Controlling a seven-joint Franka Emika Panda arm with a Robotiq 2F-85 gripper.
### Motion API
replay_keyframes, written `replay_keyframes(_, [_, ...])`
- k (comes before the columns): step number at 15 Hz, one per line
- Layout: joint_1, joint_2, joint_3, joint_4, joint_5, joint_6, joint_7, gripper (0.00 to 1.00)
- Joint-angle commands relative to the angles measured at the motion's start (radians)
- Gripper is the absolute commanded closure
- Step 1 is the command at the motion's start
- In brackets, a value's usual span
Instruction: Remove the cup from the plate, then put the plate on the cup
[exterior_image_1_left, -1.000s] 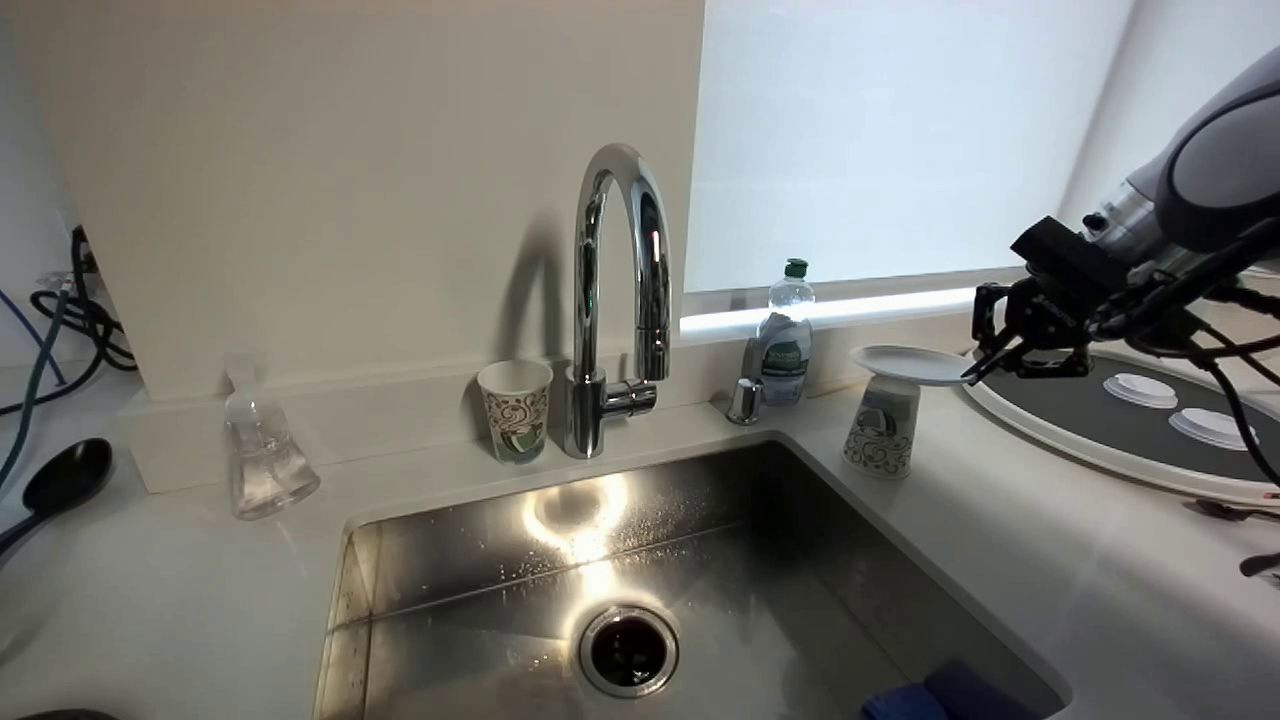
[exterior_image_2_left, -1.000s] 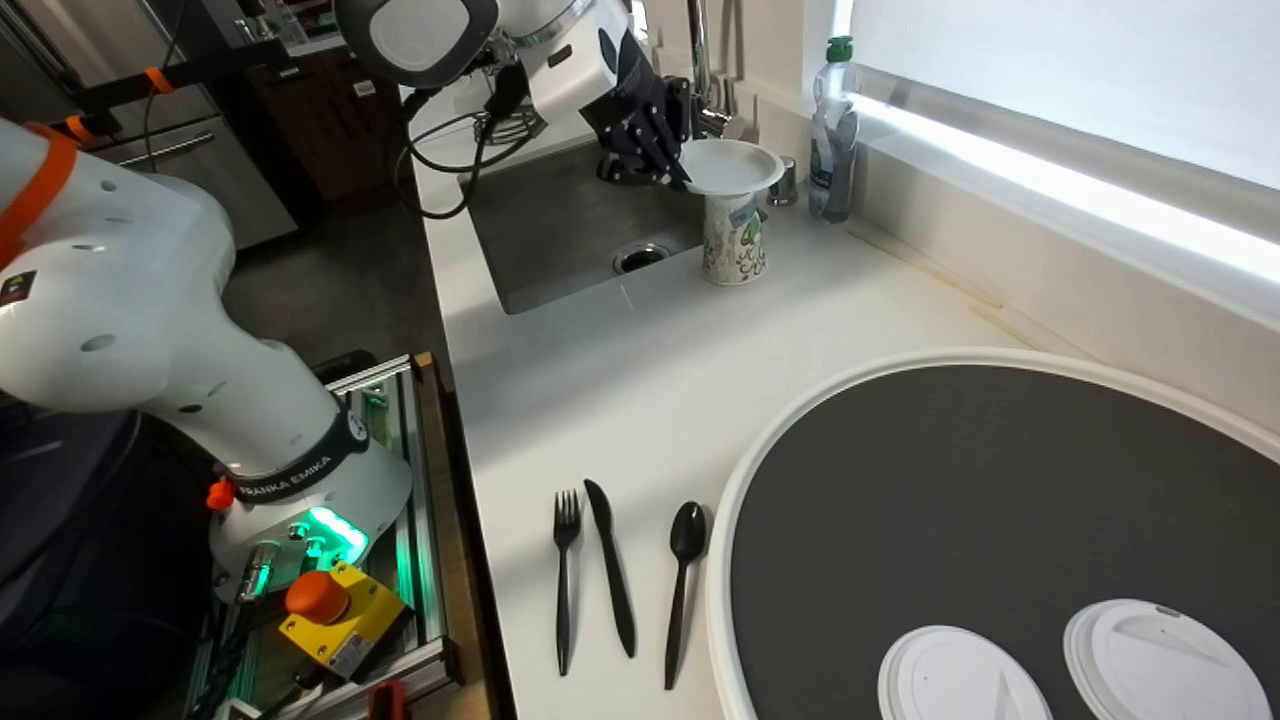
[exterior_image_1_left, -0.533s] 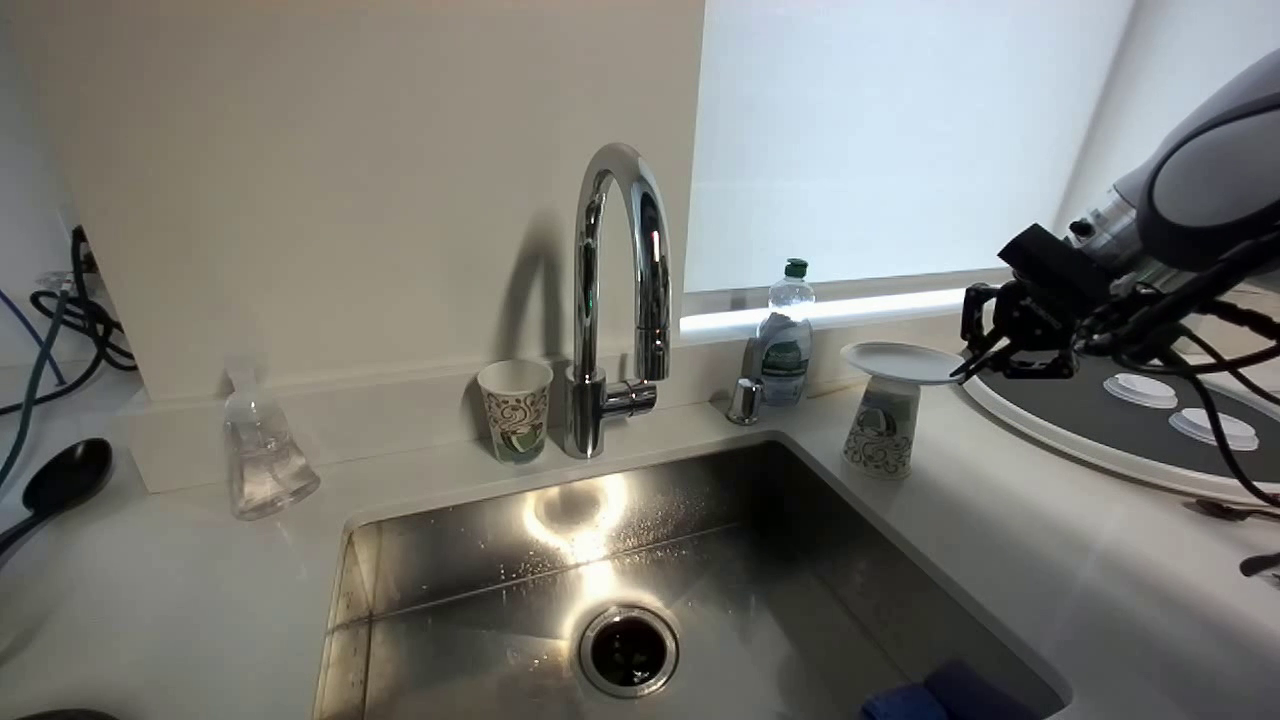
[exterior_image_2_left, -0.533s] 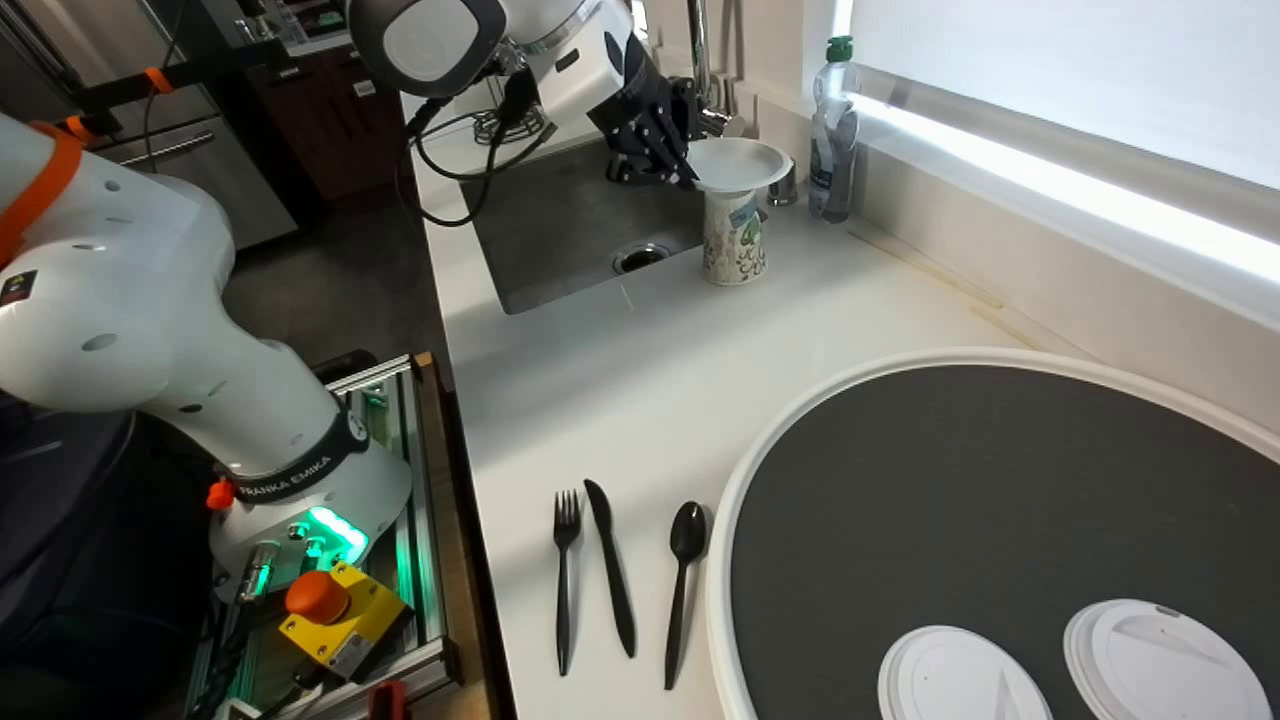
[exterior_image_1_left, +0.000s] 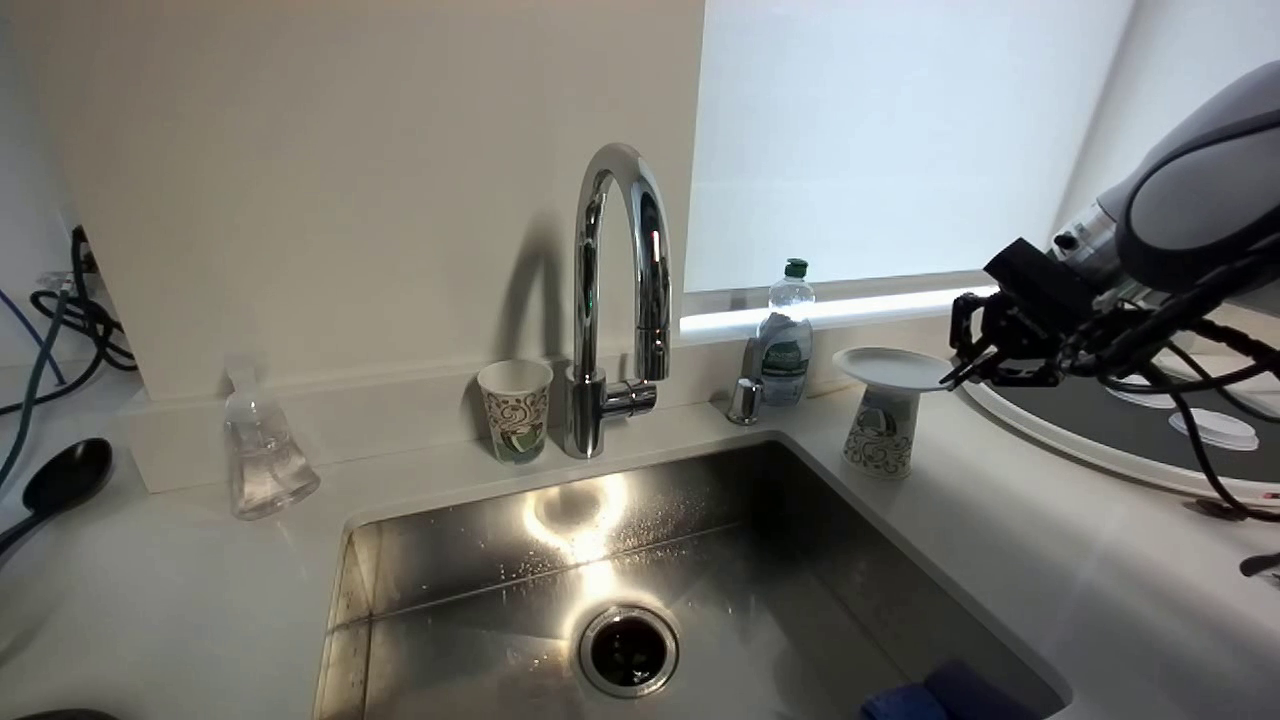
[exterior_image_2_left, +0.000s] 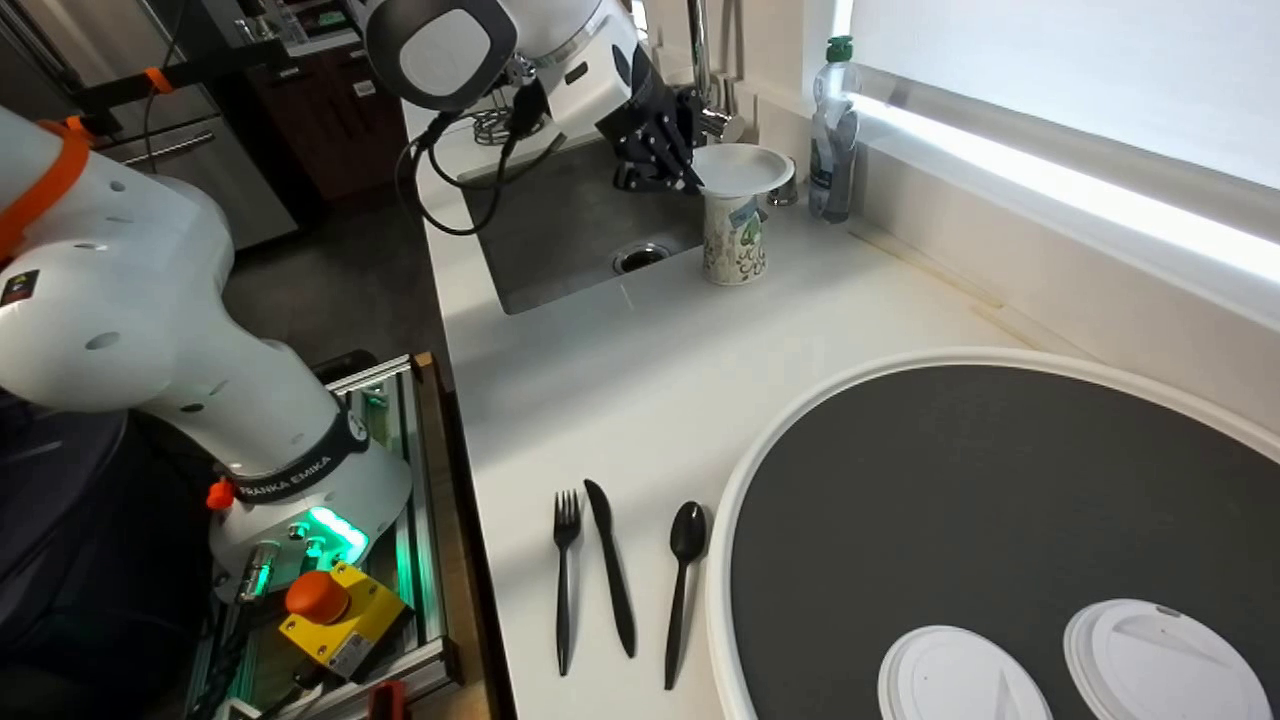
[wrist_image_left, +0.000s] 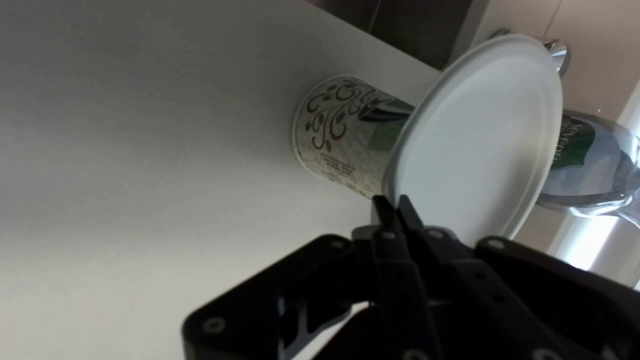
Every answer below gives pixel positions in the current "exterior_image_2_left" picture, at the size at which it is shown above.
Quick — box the glass-sided wooden robot stand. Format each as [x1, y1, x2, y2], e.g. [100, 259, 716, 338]
[315, 348, 467, 695]

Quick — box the yellow emergency stop box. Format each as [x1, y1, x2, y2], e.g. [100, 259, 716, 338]
[277, 564, 411, 667]

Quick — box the green-capped plastic water bottle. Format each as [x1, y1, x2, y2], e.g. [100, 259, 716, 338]
[803, 34, 873, 225]

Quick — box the black plastic spoon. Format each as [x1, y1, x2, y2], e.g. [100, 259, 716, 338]
[658, 497, 711, 695]

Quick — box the stainless steel sink basin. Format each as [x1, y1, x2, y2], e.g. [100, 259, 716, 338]
[456, 126, 771, 319]

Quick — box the stainless steel appliance front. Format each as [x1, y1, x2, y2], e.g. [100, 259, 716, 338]
[83, 81, 302, 253]

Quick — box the chrome kitchen faucet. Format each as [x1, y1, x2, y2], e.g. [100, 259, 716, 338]
[684, 0, 764, 151]

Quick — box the black plastic knife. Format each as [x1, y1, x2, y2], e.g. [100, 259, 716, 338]
[579, 476, 640, 662]

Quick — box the round sink drain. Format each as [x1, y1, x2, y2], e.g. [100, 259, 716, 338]
[611, 242, 672, 280]

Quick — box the dark wooden cabinet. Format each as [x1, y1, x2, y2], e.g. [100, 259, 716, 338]
[241, 37, 416, 207]

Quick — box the black plastic fork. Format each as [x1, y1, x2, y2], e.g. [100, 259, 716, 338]
[547, 487, 588, 679]

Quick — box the white plastic cup lid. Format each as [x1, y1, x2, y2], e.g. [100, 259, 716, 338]
[873, 621, 1055, 720]
[1061, 596, 1276, 720]

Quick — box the patterned paper cup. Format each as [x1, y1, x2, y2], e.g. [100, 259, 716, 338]
[700, 184, 774, 292]

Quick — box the white window blind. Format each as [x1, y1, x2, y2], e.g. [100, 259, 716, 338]
[849, 0, 1280, 194]

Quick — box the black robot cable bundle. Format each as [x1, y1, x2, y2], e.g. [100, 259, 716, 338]
[397, 77, 573, 246]

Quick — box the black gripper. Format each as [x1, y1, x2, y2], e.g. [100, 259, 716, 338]
[591, 43, 709, 194]

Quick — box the round black white-rimmed tray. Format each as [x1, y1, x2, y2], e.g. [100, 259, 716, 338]
[700, 348, 1280, 720]

